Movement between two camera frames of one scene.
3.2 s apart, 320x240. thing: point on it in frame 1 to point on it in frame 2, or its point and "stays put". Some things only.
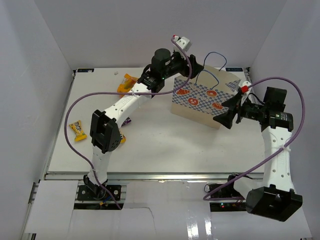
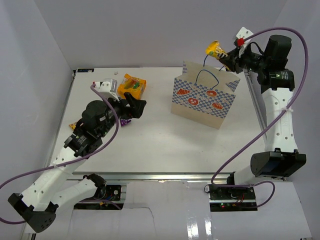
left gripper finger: (196, 68) to (137, 110)
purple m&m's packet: (127, 121) stays put
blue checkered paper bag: (202, 97) stays put
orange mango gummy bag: (127, 84) stays put
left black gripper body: (178, 65) to (122, 111)
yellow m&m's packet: (124, 138) to (214, 49)
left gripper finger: (193, 60) to (131, 100)
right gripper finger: (226, 118) to (230, 65)
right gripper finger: (231, 103) to (233, 54)
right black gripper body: (251, 110) to (249, 60)
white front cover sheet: (160, 210) stays put
